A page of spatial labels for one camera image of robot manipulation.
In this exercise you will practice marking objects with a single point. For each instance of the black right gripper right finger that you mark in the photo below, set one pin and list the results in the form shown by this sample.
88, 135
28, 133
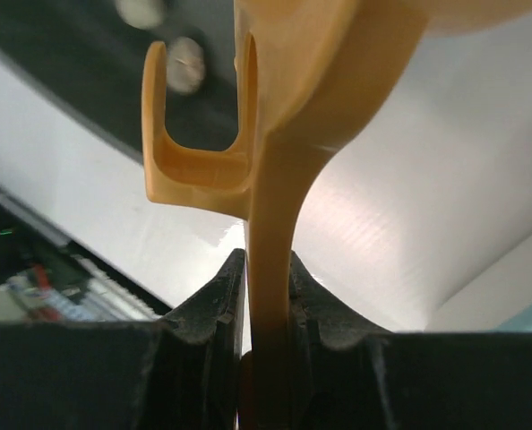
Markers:
348, 373

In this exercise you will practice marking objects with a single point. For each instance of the grey plastic waste tray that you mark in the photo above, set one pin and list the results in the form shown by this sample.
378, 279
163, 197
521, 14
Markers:
89, 61

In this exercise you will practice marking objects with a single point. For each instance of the beige clump in tray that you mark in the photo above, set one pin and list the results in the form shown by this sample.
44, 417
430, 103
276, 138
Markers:
185, 65
141, 14

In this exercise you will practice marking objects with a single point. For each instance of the yellow litter scoop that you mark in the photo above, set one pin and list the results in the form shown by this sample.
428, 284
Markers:
310, 76

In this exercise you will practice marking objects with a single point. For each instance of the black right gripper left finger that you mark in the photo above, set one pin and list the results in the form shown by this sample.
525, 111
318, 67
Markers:
177, 372

